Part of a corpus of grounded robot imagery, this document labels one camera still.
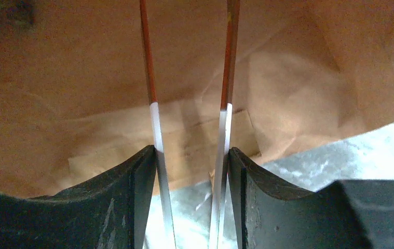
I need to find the translucent right gripper left finger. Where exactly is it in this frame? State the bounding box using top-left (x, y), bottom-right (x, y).
top-left (0, 1), bottom-right (176, 248)

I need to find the translucent right gripper right finger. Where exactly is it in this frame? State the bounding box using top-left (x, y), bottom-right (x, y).
top-left (224, 1), bottom-right (394, 248)

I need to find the red paper bag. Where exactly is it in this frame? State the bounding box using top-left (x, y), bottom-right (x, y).
top-left (0, 1), bottom-right (394, 197)

